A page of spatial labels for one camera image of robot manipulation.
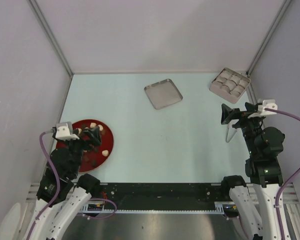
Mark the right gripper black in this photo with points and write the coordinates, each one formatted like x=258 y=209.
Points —
x=228 y=113

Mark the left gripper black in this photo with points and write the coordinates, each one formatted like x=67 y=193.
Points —
x=95 y=133

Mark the red round plate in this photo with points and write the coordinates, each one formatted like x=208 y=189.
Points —
x=94 y=159

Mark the pink square tin box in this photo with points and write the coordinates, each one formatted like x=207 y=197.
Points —
x=230 y=85

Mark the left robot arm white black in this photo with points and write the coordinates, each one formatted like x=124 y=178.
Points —
x=62 y=192

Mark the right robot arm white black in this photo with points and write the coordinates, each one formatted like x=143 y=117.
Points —
x=267 y=221

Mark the white cube chocolate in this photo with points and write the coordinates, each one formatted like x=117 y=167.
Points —
x=92 y=125

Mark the white heart chocolate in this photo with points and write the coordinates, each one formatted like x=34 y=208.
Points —
x=105 y=153

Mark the silver tin lid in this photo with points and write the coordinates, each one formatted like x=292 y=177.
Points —
x=163 y=94

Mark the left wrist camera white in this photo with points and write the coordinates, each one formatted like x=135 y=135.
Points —
x=63 y=131

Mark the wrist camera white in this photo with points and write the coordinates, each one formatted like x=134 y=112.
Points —
x=264 y=109
x=63 y=131

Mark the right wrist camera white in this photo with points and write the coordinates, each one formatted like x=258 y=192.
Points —
x=264 y=109

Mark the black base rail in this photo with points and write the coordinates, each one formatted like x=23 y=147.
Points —
x=164 y=196

